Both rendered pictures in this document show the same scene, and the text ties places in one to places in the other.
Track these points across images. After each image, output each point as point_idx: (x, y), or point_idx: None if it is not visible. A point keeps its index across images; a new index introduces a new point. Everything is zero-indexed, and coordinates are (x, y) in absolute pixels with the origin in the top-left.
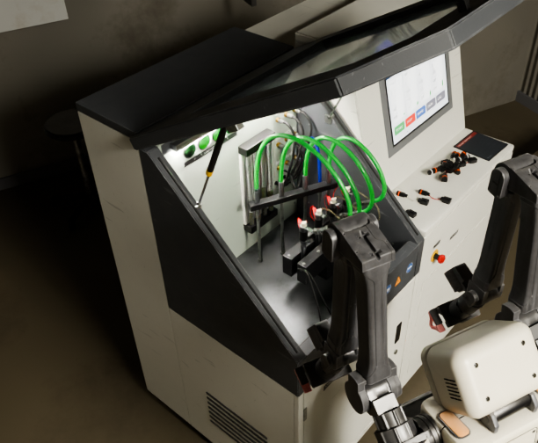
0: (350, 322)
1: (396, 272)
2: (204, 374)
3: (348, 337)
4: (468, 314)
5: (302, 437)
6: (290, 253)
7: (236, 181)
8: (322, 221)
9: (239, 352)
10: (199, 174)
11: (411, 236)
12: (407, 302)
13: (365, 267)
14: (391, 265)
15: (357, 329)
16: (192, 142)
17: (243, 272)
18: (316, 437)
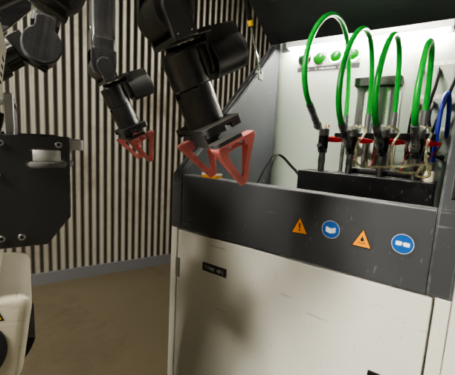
0: (88, 4)
1: (354, 212)
2: None
3: (88, 25)
4: (175, 96)
5: (174, 302)
6: (315, 169)
7: (349, 118)
8: (350, 138)
9: None
10: (310, 87)
11: (441, 196)
12: (404, 346)
13: None
14: (354, 197)
15: (91, 18)
16: (301, 45)
17: (227, 109)
18: (192, 341)
